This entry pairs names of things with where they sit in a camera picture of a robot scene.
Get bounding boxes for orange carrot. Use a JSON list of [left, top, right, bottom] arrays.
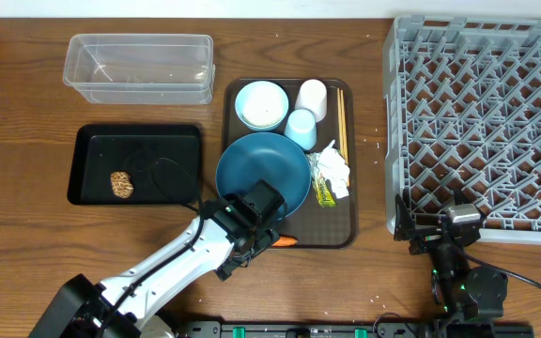
[[272, 236, 298, 248]]

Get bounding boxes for dark blue plate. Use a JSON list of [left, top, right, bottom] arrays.
[[215, 132, 312, 221]]

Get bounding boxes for light blue bowl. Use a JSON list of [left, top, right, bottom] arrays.
[[234, 81, 289, 131]]

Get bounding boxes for brown food scrap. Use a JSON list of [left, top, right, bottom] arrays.
[[110, 172, 134, 199]]

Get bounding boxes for white rice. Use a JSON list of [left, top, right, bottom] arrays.
[[243, 86, 284, 128]]

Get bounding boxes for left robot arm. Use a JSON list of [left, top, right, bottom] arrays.
[[30, 192, 286, 337]]

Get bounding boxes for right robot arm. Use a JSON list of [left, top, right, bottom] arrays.
[[394, 192, 508, 337]]

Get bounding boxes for grey dishwasher rack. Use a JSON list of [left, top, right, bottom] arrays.
[[382, 15, 541, 245]]

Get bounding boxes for yellow green snack wrapper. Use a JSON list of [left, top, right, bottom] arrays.
[[307, 153, 336, 207]]

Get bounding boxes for crumpled white tissue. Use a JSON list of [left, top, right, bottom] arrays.
[[318, 140, 350, 199]]

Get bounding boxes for light blue plastic cup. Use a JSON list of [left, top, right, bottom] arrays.
[[284, 109, 317, 151]]

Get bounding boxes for brown serving tray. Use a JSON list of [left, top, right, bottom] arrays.
[[222, 78, 358, 249]]

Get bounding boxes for right wooden chopstick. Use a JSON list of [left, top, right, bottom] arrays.
[[339, 87, 351, 187]]

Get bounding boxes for wooden chopstick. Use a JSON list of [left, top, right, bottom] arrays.
[[336, 87, 348, 161], [339, 87, 351, 187]]

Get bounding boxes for left wooden chopstick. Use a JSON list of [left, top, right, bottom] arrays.
[[336, 87, 348, 161]]

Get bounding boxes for pink plastic cup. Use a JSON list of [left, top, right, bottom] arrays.
[[295, 79, 327, 122]]

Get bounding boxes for black plastic tray bin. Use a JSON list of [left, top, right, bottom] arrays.
[[67, 124, 202, 205]]

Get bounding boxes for clear plastic bin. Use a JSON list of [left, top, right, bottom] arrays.
[[63, 34, 215, 105]]

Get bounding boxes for left black cable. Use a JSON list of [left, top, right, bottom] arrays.
[[94, 157, 206, 338]]

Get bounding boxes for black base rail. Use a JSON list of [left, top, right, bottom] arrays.
[[178, 321, 534, 338]]

